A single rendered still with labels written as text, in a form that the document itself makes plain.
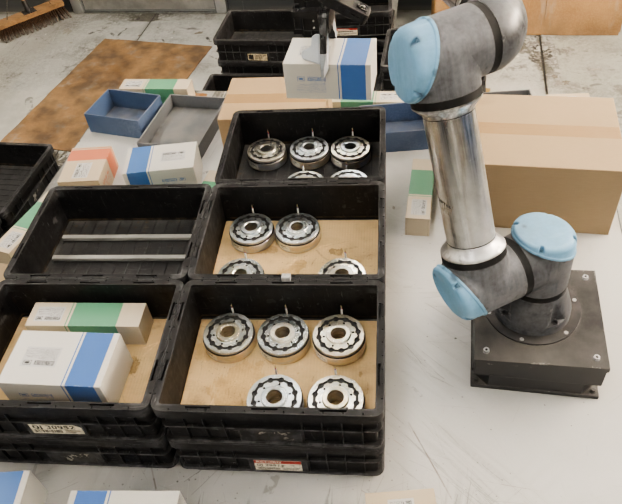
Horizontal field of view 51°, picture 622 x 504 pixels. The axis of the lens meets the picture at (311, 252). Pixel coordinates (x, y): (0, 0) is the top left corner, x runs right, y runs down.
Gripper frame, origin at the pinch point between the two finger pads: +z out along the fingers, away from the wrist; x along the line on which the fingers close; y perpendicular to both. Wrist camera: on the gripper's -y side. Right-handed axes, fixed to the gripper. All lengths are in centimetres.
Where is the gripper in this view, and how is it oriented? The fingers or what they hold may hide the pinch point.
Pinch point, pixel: (331, 61)
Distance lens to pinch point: 158.4
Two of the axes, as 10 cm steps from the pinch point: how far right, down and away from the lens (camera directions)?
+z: 1.0, 7.0, 7.1
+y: -9.8, -0.6, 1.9
